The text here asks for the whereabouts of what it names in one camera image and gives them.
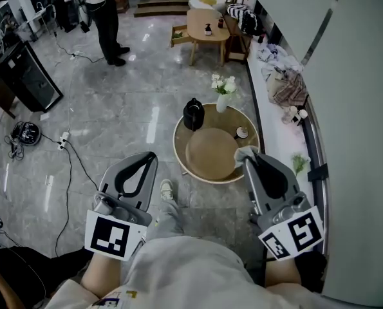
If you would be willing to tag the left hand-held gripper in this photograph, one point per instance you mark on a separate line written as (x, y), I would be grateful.
(109, 233)

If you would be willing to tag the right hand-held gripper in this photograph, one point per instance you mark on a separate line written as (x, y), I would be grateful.
(302, 232)

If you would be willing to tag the grey tea bag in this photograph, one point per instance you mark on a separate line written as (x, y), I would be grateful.
(244, 154)

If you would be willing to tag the black teapot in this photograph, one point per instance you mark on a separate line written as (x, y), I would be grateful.
(193, 114)

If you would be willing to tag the person's left forearm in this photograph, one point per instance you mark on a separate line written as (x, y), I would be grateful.
(104, 275)

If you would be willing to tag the person's right forearm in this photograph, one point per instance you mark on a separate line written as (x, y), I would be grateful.
(281, 274)

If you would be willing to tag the plaid fabric bag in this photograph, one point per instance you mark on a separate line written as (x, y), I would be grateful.
(289, 87)

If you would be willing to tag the small green plant sprig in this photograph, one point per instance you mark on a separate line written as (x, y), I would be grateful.
(299, 163)

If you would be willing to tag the person's pale sneaker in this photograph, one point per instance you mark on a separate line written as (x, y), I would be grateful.
(167, 189)

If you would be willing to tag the person's grey trouser leg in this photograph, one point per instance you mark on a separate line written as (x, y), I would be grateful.
(168, 219)

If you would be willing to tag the round brown mat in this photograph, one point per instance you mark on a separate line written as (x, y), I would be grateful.
(210, 154)

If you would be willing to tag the clear plastic bottle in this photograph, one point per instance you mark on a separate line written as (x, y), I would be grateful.
(287, 115)

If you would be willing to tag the small white jar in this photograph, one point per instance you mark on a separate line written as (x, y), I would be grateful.
(302, 114)

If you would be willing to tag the white power strip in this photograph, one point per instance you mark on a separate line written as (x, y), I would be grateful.
(63, 140)

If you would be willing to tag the round wooden tray table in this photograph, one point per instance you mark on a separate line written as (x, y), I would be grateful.
(217, 117)

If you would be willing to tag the white vase with white flowers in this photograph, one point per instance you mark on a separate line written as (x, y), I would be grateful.
(223, 90)

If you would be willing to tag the person's white shirt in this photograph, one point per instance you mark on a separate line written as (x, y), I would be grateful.
(191, 275)

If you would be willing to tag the round black floor device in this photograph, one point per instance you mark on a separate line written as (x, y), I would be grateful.
(26, 133)

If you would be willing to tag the white crumpled clothes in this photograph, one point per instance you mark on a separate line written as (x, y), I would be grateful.
(276, 56)

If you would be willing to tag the wooden chair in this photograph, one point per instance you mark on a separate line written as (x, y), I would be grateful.
(236, 45)

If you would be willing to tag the black cabinet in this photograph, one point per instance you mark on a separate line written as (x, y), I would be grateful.
(27, 77)

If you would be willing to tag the wooden drawer box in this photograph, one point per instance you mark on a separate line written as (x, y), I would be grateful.
(179, 36)

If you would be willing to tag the oval wooden side table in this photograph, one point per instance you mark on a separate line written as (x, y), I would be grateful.
(207, 34)

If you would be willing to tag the dark pump bottle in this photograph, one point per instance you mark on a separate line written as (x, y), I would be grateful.
(207, 30)

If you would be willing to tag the black white striped pillow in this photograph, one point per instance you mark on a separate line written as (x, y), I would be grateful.
(244, 18)

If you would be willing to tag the small dark red bottle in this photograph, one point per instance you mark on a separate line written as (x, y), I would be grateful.
(220, 22)

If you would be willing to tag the wooden steps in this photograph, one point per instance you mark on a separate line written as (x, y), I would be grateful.
(160, 6)

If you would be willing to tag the black rail clamp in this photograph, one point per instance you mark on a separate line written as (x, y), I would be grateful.
(318, 173)

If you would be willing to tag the metal rail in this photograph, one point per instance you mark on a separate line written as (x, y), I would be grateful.
(316, 146)

